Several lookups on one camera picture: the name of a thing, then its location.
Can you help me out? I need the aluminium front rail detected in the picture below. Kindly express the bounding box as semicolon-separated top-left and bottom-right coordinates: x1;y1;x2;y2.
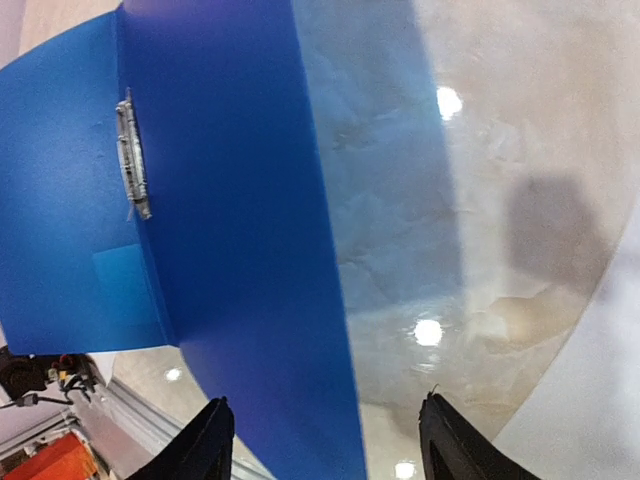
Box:
0;374;271;480

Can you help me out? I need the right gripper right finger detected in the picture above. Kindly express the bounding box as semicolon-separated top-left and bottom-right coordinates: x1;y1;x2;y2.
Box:
419;392;539;480

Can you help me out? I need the metal folder clip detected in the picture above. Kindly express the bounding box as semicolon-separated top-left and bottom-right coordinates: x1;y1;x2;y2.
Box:
115;87;152;221

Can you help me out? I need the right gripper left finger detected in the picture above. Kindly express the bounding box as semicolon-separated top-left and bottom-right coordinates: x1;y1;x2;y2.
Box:
129;397;235;480

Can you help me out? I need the orange object in background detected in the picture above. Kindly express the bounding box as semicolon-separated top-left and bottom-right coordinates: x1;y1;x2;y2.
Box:
4;433;98;480

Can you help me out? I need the blue plastic folder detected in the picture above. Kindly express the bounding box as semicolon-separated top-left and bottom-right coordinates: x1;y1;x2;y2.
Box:
1;1;366;479

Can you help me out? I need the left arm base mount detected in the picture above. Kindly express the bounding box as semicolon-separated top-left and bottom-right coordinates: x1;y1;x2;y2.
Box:
1;346;106;409

